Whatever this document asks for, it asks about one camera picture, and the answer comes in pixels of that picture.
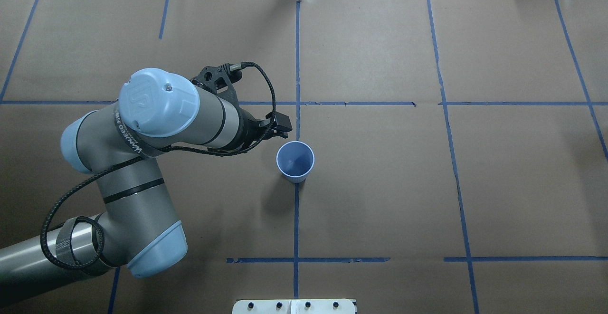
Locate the blue paper cup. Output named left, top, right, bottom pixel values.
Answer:
left=275, top=141, right=315, bottom=184

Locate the left black camera cable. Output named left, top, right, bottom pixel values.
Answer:
left=40, top=61, right=278, bottom=271

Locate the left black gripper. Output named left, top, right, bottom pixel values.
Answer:
left=236, top=108, right=293, bottom=153

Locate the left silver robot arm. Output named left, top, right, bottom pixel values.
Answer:
left=1, top=62, right=292, bottom=307

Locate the white mounting post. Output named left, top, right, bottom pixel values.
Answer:
left=232, top=298, right=358, bottom=314

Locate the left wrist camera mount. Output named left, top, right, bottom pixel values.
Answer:
left=190, top=63, right=245, bottom=107

